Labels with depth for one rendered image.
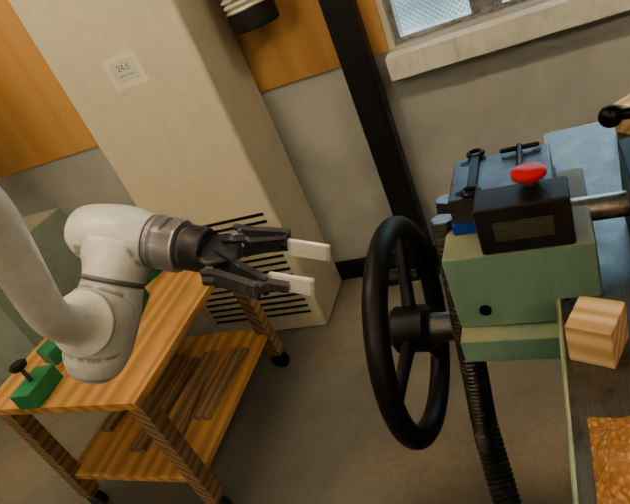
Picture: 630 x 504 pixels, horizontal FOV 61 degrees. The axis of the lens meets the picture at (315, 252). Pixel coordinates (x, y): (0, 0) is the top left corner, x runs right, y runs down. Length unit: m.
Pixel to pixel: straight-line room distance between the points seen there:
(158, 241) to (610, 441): 0.66
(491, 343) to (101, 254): 0.60
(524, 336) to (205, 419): 1.30
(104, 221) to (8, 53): 1.62
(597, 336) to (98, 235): 0.72
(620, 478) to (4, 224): 0.61
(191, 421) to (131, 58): 1.12
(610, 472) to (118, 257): 0.72
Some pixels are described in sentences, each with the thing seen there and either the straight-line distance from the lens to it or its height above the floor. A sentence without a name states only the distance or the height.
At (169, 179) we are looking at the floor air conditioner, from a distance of 1.93.
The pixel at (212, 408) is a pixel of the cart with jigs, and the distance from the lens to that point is 1.73.
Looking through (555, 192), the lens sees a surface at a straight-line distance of 0.50.
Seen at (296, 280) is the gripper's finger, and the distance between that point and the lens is 0.77.
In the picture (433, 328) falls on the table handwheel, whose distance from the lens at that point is 0.67.
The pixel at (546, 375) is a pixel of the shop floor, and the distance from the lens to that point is 1.70.
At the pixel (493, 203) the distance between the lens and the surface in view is 0.50.
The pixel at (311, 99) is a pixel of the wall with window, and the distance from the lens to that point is 1.94.
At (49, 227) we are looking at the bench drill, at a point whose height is 0.67.
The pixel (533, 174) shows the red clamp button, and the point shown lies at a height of 1.02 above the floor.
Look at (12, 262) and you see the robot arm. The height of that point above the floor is 1.08.
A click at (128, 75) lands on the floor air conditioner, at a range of 1.82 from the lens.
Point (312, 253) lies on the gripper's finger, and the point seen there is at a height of 0.85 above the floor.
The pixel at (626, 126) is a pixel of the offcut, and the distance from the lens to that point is 0.81.
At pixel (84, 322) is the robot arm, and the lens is 0.84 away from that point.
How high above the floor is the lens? 1.26
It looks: 29 degrees down
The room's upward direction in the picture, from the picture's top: 24 degrees counter-clockwise
